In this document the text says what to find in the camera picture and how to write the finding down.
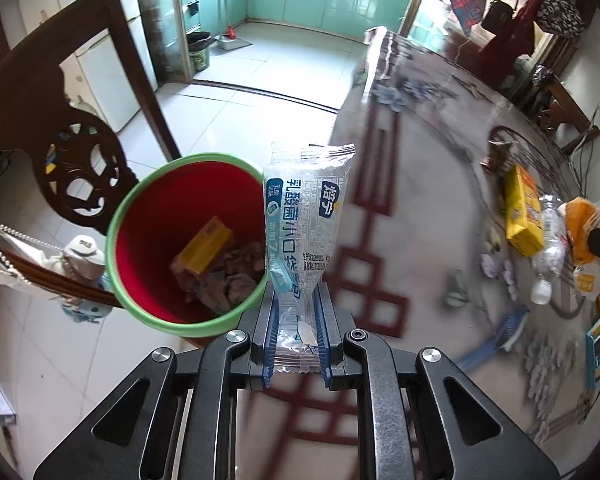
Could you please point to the orange plastic bag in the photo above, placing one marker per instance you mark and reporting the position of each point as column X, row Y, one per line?
column 580, row 225

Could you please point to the grey dustpan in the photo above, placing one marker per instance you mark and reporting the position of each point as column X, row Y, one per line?
column 232, row 42

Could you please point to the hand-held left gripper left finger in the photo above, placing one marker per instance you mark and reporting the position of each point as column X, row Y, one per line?
column 270, row 330

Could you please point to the black white printed bag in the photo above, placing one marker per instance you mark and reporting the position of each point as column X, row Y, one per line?
column 560, row 10

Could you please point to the small brown box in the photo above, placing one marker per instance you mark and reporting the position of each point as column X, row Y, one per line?
column 497, row 157

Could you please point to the white beaded bag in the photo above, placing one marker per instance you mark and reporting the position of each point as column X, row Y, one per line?
column 10, row 255

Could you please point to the carved dark wooden chair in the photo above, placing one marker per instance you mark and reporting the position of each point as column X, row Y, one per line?
column 105, row 50

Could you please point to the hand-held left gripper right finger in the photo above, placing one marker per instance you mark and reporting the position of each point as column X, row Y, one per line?
column 322, row 330

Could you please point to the black hanging bag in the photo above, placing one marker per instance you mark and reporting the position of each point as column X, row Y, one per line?
column 497, row 17

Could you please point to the large yellow cardboard box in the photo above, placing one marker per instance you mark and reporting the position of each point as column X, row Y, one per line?
column 522, row 210

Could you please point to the red hanging garment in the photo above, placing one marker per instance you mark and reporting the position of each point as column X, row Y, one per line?
column 522, row 30

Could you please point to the clear blue snack wrapper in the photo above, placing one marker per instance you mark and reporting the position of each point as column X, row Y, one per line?
column 305, row 220

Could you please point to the teal kitchen base cabinets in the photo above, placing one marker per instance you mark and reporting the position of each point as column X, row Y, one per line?
column 330, row 0

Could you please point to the crushed clear plastic bottle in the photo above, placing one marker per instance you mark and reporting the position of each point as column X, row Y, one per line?
column 552, row 235

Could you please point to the red bucket with green rim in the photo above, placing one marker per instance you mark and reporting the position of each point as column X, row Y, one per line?
column 155, row 220

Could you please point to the black green trash bin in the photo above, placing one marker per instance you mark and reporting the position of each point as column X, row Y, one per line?
column 199, row 52

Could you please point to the small yellow cardboard box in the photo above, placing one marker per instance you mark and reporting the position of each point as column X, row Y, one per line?
column 202, row 247

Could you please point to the white refrigerator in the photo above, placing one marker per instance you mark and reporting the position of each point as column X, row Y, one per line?
column 110, row 85

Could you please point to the white printed cap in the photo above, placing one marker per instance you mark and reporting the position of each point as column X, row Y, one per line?
column 85, row 255

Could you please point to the plain dark wooden chair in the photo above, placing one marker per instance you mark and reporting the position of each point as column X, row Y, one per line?
column 565, row 110

